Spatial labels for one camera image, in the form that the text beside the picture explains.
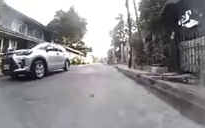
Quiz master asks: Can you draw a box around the large dark tree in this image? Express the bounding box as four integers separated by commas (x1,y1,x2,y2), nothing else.
46,5,93,56

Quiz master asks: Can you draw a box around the utility pole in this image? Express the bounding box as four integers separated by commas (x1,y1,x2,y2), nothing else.
124,0,134,69

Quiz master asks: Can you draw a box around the low white building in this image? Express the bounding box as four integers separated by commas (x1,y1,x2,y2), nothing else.
63,45,94,66

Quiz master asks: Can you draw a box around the raised concrete pavement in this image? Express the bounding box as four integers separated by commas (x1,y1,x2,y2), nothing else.
114,63,205,126

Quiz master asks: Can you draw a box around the grey asphalt road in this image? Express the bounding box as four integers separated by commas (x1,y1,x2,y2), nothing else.
0,63,205,128

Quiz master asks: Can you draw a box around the two-storey house with porch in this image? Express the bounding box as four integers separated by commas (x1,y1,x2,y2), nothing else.
0,1,53,73

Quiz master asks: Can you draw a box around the silver car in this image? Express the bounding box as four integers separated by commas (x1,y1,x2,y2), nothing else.
0,42,72,80

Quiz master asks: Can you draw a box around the dark fenced house front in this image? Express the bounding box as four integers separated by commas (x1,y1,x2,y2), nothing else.
131,0,205,86

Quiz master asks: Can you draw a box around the row of trees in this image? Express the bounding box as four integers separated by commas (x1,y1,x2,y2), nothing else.
106,13,129,65

